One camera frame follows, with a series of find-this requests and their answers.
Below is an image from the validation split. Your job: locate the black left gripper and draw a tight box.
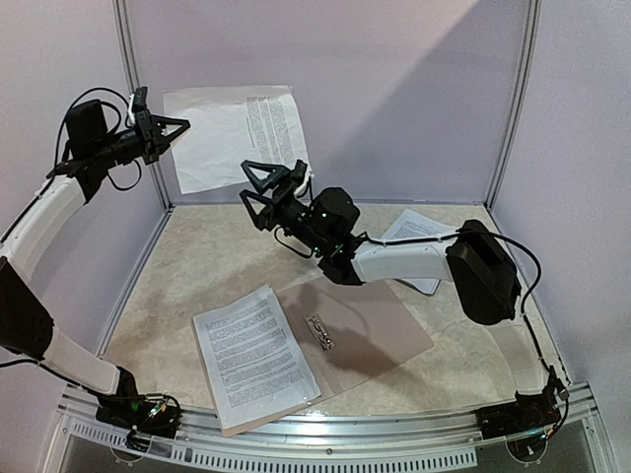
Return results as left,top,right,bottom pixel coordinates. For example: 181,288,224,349
95,108,190,168

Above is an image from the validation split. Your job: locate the brown plastic folder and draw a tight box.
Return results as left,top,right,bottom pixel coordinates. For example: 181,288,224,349
219,280,436,439

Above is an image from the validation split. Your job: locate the white text page sheet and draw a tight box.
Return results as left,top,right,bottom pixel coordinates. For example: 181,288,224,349
192,286,321,437

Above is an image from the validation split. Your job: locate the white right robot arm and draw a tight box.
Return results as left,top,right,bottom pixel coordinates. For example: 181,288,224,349
240,160,569,430

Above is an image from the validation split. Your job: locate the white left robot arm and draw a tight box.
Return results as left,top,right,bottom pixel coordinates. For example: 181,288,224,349
1,87,190,428

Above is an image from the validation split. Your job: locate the metal folder clip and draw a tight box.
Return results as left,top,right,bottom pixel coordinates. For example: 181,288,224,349
305,313,335,351

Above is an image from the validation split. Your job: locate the white paper stack remainder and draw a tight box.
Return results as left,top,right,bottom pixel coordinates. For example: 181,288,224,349
382,209,456,297

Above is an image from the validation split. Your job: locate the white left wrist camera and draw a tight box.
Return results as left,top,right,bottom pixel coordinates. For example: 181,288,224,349
126,86,148,127

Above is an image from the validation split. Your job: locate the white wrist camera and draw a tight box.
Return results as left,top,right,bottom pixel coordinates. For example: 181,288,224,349
126,86,148,127
292,160,314,199

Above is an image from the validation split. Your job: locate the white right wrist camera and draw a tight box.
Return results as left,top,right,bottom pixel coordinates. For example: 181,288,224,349
292,160,314,199

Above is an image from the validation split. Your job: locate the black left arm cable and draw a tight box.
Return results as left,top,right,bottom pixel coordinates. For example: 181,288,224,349
43,87,147,193

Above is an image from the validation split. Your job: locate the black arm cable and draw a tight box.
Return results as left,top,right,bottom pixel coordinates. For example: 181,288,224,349
43,87,147,193
364,231,573,395

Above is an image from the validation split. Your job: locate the left aluminium frame post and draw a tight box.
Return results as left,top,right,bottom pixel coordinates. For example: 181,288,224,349
111,0,174,213

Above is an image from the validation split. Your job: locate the aluminium frame post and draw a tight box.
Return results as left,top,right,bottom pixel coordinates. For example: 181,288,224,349
111,0,174,213
484,0,542,212

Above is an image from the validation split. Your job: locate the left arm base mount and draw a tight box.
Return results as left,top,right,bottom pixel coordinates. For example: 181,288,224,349
96,394,182,453

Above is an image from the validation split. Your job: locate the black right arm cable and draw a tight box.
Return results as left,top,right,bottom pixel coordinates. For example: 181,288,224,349
364,231,573,395

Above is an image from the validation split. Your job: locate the right aluminium frame post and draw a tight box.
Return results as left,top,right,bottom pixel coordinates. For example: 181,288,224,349
484,0,542,212

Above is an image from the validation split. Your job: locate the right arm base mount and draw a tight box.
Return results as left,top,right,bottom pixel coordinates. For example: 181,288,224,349
475,393,566,439

